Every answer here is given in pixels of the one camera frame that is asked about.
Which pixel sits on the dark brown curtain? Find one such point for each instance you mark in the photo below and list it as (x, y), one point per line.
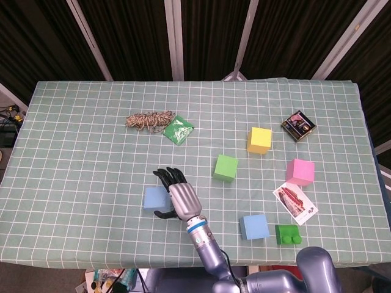
(137, 36)

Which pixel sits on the green checked tablecloth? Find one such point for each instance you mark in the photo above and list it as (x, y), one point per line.
(91, 189)

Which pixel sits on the yellow foam cube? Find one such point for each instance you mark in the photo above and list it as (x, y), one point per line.
(259, 138)

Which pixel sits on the red storage box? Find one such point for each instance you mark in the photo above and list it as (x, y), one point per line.
(275, 268)

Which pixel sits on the white frame pole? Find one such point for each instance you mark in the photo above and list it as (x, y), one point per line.
(89, 39)
(175, 39)
(247, 30)
(345, 39)

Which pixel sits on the colourful packaging clutter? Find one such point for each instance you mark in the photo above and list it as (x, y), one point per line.
(107, 280)

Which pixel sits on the green foam cube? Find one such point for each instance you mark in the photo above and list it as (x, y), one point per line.
(226, 168)

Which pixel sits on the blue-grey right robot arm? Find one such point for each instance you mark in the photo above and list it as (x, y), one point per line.
(207, 247)

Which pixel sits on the blue-grey robot torso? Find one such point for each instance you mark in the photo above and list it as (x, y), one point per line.
(177, 280)

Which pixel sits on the green studded toy brick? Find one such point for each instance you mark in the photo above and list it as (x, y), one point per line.
(287, 233)

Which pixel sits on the pink foam cube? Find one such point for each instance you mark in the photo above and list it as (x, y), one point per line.
(302, 172)

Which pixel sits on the light blue foam cube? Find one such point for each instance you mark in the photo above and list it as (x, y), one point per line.
(255, 227)
(154, 200)

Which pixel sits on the black equipment box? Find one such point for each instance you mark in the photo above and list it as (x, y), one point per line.
(7, 134)

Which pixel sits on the brown and white twine bundle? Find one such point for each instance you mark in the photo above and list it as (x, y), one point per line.
(149, 119)

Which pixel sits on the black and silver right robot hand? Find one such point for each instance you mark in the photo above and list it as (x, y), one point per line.
(184, 198)

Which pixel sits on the green foil sachet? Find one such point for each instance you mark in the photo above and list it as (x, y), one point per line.
(178, 130)

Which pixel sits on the white-bordered photo card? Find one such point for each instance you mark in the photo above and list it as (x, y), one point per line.
(294, 203)

